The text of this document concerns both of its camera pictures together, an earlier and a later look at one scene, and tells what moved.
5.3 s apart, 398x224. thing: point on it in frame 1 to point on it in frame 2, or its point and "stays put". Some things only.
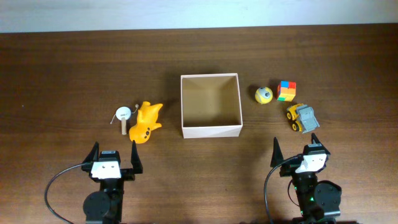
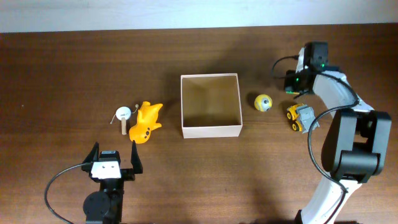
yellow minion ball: (263, 95) to (263, 102)
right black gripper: (290, 165) to (289, 74)
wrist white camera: (106, 170) stays put
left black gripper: (136, 163) stays put
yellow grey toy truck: (302, 117) stays put
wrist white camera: (312, 162) to (300, 65)
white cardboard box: (211, 106) stays put
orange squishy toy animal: (139, 132) stays put
